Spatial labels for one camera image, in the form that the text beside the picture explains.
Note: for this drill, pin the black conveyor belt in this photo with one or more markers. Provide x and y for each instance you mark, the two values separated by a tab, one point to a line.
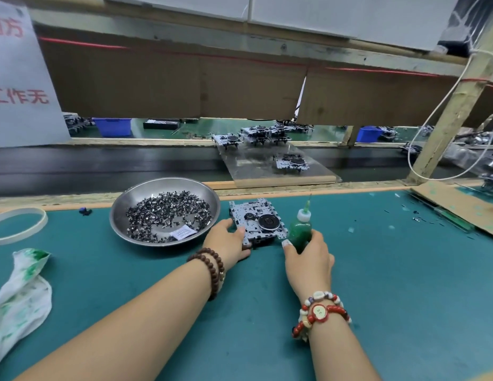
111	166

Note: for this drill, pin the blue plastic bin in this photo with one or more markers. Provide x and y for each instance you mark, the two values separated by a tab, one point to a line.
111	128
370	135

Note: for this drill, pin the person's right forearm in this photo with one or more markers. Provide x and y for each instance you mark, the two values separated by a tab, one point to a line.
342	357

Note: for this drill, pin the wooden shelf beam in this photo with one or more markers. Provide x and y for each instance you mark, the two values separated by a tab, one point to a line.
230	43

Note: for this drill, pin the small blue cap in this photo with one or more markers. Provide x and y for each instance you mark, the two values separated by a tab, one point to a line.
85	211

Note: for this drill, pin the metal mechanism chassis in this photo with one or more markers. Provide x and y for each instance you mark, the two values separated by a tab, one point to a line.
262	220

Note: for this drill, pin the person's left hand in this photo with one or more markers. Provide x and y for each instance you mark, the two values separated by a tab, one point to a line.
227	246

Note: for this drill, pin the round metal bowl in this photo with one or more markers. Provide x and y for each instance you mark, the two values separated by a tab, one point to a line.
151	185

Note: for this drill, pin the person's right hand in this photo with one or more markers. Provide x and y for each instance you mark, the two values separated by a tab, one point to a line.
310	270

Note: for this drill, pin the pile of small metal parts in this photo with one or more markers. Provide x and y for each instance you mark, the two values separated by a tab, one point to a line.
163	214

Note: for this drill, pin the green glue squeeze bottle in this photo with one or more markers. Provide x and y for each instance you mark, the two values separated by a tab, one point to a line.
300	234

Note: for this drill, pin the flat cardboard piece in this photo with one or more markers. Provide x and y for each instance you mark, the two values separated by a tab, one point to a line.
461	204

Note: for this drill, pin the brown cardboard panel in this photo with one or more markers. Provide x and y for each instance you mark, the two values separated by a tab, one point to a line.
230	83

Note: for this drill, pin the person's left forearm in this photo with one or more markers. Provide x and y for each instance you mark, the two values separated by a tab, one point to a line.
127	337

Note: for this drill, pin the white paper sign red text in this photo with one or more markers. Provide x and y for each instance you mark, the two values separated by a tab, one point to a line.
24	75

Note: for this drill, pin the finished mechanisms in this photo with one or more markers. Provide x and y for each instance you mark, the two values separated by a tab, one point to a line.
290	162

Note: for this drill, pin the wooden post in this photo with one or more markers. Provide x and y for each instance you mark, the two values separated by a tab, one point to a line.
453	115

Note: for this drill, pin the clear plastic sheet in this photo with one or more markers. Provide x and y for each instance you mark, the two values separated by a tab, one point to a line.
254	166

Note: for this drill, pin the black flat box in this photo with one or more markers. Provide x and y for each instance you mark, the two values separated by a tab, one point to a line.
161	123

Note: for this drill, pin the white green-stained cloth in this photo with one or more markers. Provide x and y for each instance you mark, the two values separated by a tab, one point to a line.
20	305

